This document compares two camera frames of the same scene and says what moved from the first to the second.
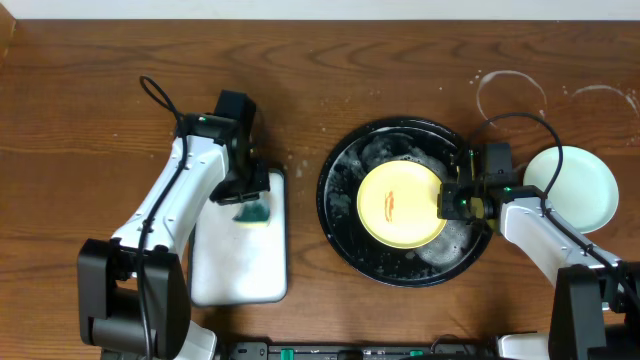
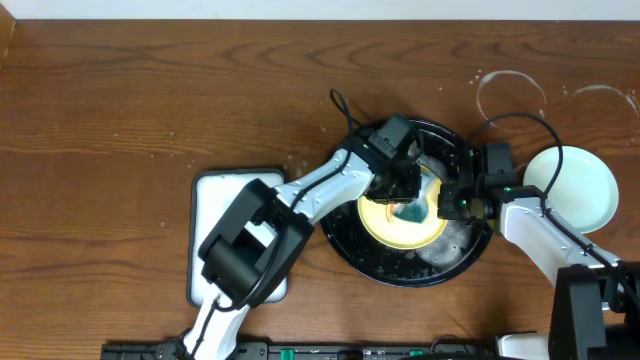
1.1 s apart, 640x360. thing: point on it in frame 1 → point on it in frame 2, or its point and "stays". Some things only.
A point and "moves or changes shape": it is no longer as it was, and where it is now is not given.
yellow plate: x=397 y=205 stays
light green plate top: x=586 y=189 stays
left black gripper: x=248 y=187 → x=392 y=188
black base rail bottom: x=307 y=351 stays
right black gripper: x=447 y=208 stays
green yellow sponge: x=253 y=214 moves or changes shape
